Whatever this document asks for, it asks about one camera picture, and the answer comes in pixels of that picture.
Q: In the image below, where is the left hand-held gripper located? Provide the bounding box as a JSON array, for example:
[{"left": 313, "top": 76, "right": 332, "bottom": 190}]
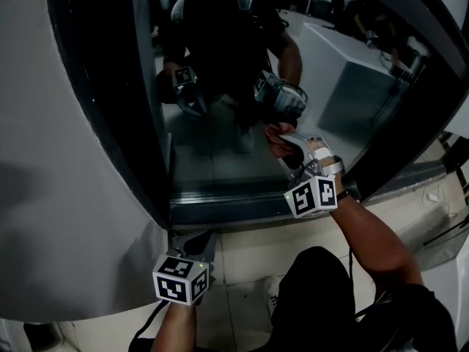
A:
[{"left": 152, "top": 230, "right": 218, "bottom": 307}]

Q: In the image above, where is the person's white shoe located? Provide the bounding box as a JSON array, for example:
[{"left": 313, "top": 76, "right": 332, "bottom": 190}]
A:
[{"left": 265, "top": 276, "right": 286, "bottom": 318}]

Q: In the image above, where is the person's right forearm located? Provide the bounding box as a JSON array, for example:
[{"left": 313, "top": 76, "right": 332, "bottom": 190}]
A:
[{"left": 328, "top": 192, "right": 426, "bottom": 293}]

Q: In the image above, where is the person's left forearm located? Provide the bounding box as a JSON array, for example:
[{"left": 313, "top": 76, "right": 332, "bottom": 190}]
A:
[{"left": 153, "top": 301, "right": 202, "bottom": 352}]

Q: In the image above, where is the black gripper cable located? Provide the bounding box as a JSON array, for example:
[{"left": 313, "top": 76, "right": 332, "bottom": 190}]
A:
[{"left": 127, "top": 298, "right": 166, "bottom": 352}]

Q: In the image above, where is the person's right hand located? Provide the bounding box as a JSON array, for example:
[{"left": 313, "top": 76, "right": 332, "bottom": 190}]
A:
[{"left": 306, "top": 139, "right": 334, "bottom": 166}]

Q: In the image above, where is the clear window glass pane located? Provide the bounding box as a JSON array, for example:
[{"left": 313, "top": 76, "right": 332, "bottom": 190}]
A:
[{"left": 146, "top": 0, "right": 439, "bottom": 205}]

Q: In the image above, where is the person's black clothing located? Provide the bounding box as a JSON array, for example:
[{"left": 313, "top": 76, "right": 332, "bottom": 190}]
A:
[{"left": 270, "top": 246, "right": 459, "bottom": 352}]

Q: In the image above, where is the black wristband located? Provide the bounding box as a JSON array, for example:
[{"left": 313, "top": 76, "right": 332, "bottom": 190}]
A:
[{"left": 334, "top": 187, "right": 363, "bottom": 204}]

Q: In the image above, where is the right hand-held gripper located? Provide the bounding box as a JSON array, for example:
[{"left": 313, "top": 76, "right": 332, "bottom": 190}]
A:
[{"left": 278, "top": 133, "right": 346, "bottom": 219}]

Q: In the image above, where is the red-brown cloth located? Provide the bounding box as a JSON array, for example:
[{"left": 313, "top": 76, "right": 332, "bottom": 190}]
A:
[{"left": 264, "top": 122, "right": 298, "bottom": 159}]

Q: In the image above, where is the mirrored glass door panel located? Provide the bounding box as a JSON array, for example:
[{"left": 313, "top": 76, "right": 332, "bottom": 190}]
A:
[{"left": 45, "top": 0, "right": 469, "bottom": 234}]

